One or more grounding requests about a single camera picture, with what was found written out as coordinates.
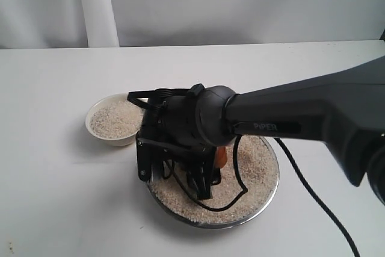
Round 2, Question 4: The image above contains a rice in cream bowl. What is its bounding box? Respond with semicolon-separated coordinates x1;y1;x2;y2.
90;101;143;139

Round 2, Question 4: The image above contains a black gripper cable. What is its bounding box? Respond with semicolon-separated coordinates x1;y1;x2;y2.
127;84;362;257

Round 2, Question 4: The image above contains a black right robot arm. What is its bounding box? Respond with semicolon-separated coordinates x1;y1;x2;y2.
128;58;384;200

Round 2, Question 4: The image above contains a rice in steel tray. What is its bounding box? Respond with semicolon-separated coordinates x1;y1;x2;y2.
149;136;279;229

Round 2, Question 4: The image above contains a white backdrop cloth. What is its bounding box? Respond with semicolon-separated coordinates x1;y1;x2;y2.
1;0;384;49

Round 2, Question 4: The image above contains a round steel tray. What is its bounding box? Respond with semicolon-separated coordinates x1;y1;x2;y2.
148;136;279;229

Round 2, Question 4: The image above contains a cream ceramic bowl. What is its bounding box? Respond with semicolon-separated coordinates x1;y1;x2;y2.
85;93;138;147

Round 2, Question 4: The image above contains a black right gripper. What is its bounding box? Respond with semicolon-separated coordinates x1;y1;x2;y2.
136;94;222;201

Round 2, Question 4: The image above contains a brown wooden cup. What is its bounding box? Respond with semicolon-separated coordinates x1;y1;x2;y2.
215;147;227;169

